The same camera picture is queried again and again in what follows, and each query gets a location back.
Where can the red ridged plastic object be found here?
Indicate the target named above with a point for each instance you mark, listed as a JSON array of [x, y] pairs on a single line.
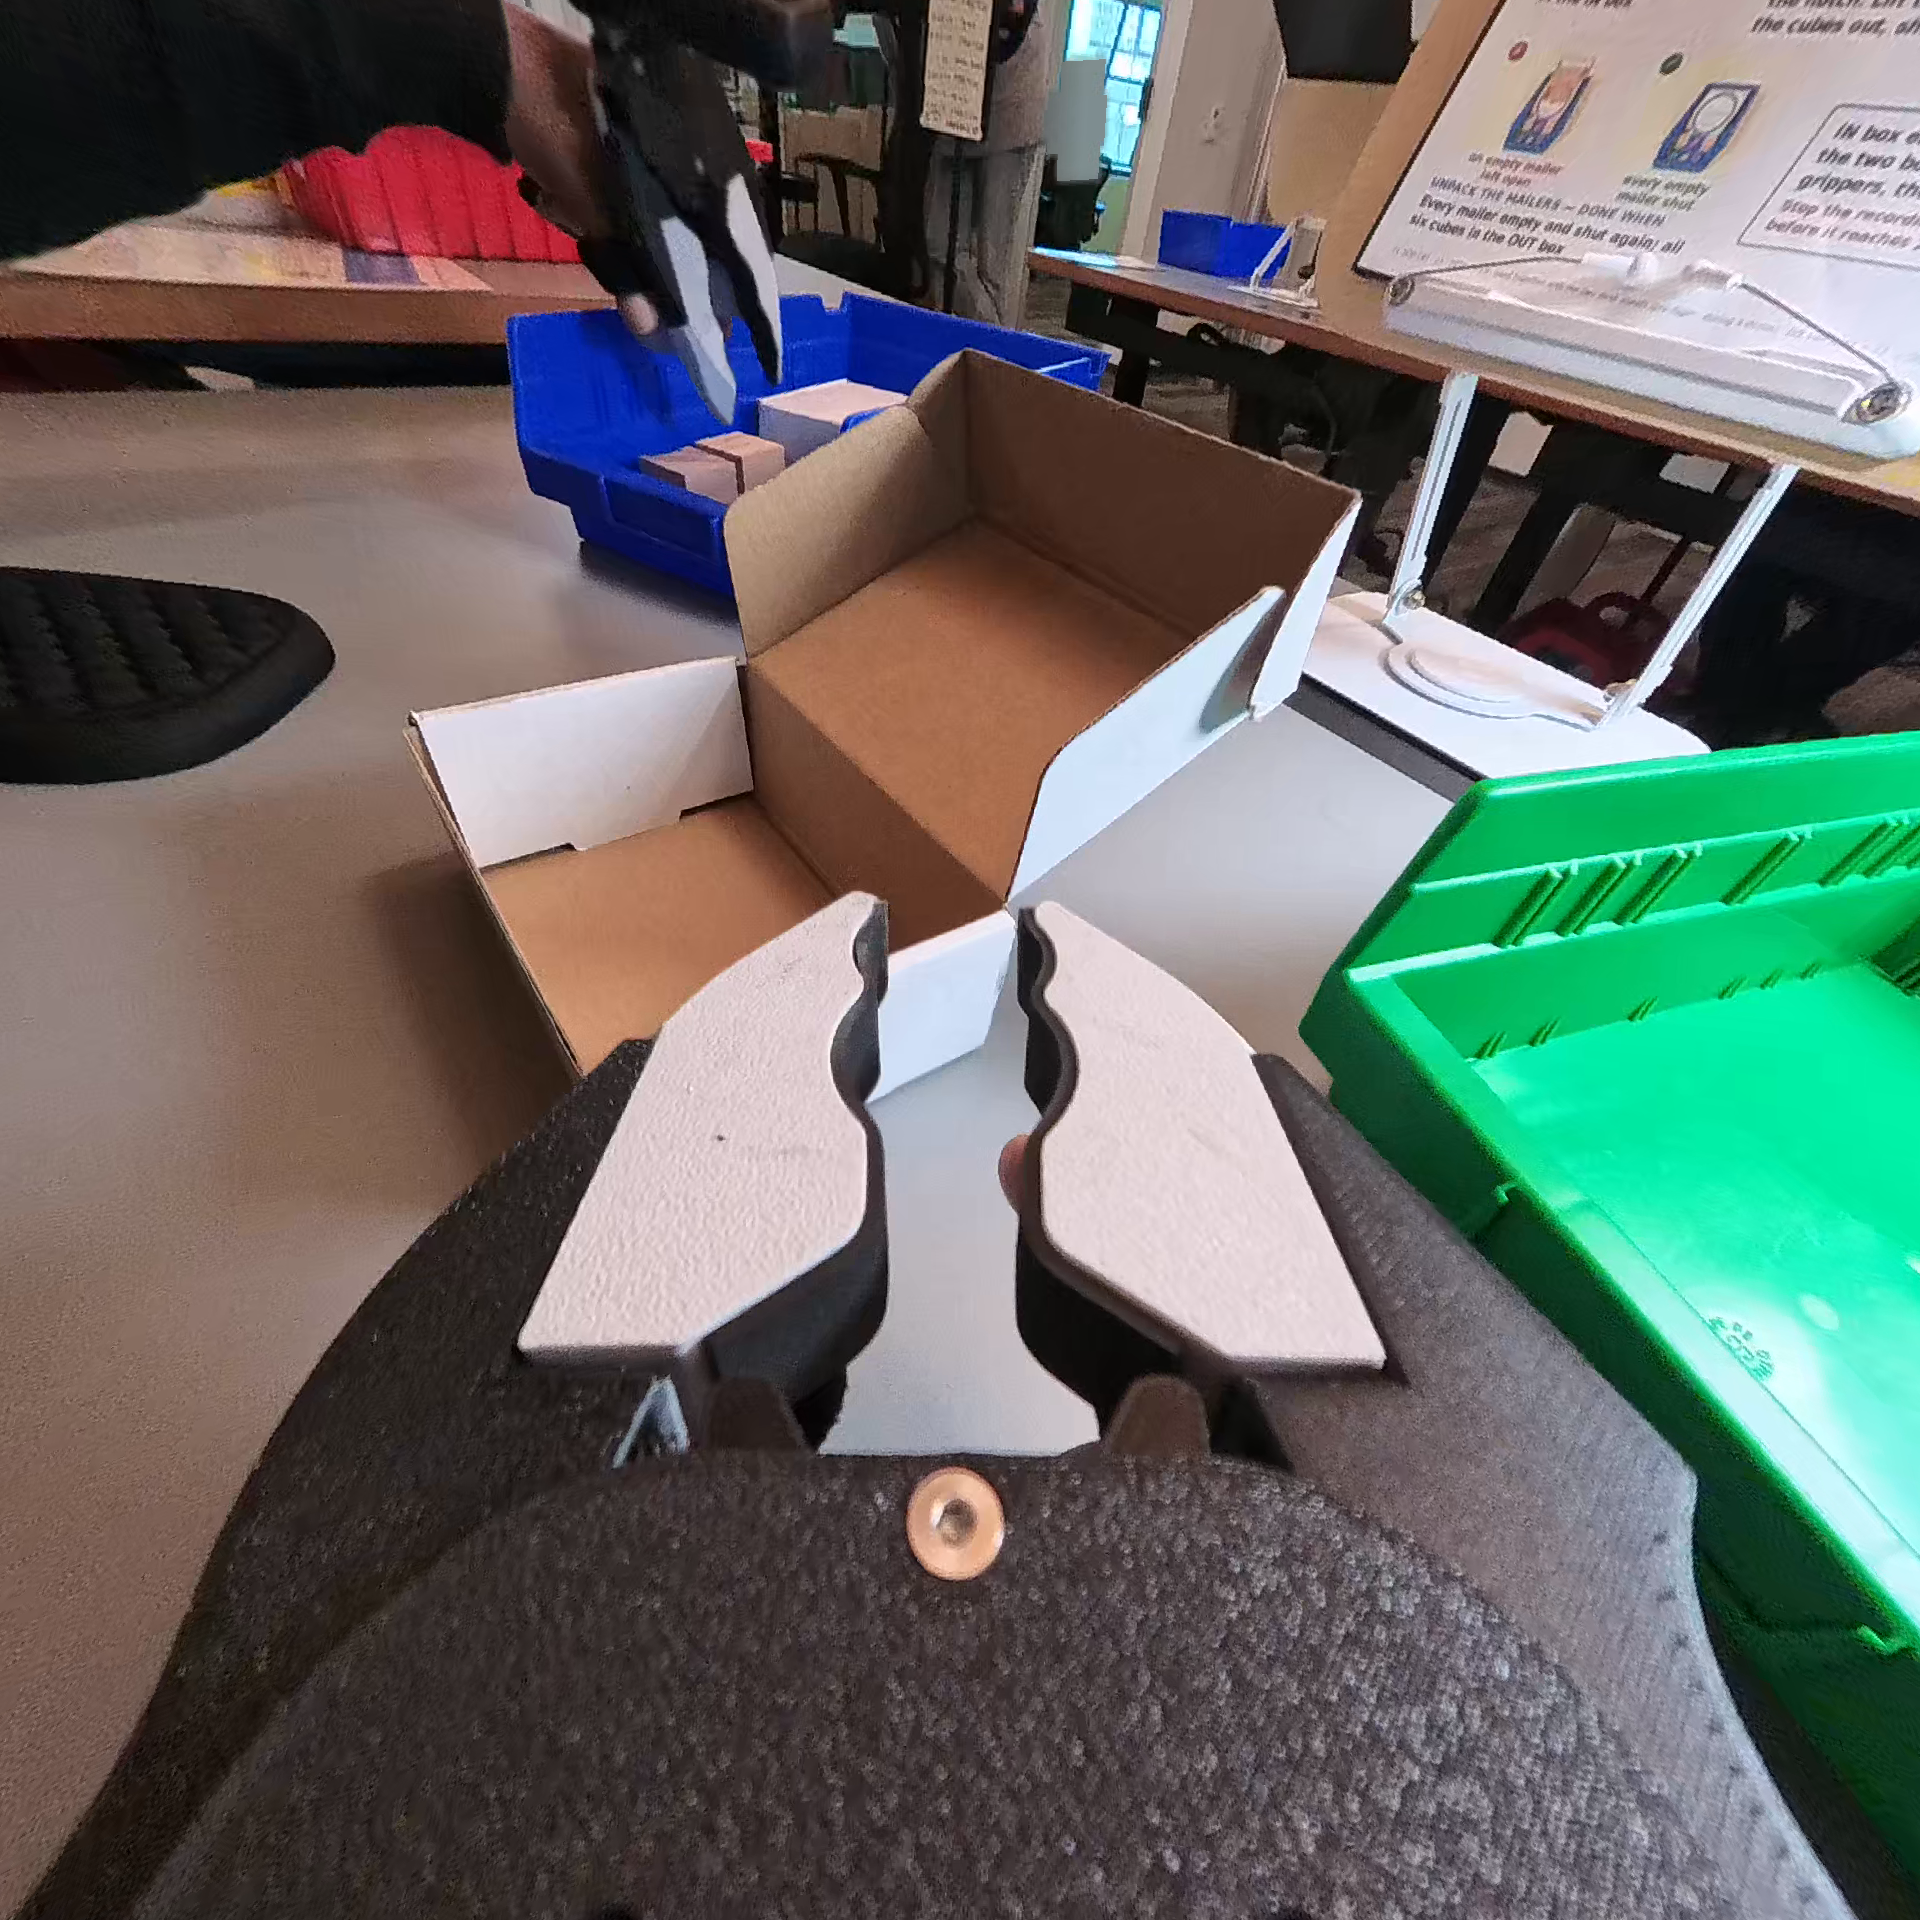
[[406, 192]]

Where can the wooden table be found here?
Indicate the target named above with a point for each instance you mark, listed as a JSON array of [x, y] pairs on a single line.
[[1185, 295]]

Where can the black wrist rest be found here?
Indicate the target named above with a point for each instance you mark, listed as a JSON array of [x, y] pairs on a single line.
[[135, 673]]

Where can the person's left hand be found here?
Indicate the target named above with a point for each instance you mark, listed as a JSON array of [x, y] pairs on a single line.
[[556, 118]]

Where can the wood-edged grey table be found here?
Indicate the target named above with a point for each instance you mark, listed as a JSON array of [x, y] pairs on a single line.
[[302, 310]]

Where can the green plastic bin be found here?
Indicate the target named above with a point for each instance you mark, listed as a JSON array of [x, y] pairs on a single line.
[[1651, 1079]]

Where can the small blue plastic bin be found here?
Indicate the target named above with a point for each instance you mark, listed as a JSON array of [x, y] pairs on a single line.
[[1199, 238]]

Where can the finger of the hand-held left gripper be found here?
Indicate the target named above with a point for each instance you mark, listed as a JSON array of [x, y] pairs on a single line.
[[756, 269], [696, 313]]

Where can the wooden cubes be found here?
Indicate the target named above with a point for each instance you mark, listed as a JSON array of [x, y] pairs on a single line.
[[823, 411]]

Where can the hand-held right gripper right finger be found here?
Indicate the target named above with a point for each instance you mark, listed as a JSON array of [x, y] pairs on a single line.
[[1185, 1170]]

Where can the grey desk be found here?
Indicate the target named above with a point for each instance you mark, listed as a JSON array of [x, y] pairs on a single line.
[[228, 1050]]

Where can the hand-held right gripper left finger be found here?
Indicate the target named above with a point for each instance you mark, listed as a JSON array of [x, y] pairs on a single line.
[[721, 1170]]

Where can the hanging paper sign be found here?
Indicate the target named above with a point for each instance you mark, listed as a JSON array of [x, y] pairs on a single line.
[[958, 67]]

